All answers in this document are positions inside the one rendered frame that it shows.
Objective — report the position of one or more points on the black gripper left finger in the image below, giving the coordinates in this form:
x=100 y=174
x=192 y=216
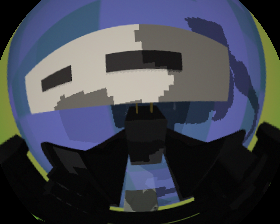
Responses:
x=104 y=166

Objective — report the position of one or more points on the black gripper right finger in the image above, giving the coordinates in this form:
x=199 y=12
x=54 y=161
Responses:
x=190 y=160

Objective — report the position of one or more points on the black two-prong plug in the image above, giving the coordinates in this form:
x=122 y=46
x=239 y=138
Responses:
x=146 y=129

